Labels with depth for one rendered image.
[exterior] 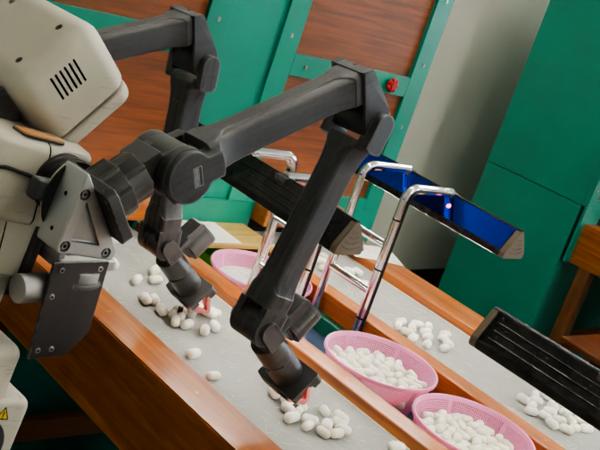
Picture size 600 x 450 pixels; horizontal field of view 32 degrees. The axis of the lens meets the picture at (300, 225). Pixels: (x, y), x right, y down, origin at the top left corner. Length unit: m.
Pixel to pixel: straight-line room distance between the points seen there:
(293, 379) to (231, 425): 0.14
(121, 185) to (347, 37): 1.64
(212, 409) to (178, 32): 0.68
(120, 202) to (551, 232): 3.58
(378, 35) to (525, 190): 1.98
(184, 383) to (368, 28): 1.39
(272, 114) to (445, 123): 3.61
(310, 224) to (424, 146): 3.40
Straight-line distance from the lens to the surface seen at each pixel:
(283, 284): 1.70
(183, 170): 1.44
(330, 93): 1.62
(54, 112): 1.49
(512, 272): 4.90
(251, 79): 2.78
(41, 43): 1.49
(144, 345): 2.05
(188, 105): 2.03
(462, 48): 5.02
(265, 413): 2.00
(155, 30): 1.93
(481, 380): 2.56
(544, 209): 4.82
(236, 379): 2.09
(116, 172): 1.41
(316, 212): 1.70
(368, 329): 2.57
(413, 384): 2.37
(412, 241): 5.34
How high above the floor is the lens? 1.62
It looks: 16 degrees down
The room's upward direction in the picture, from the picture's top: 19 degrees clockwise
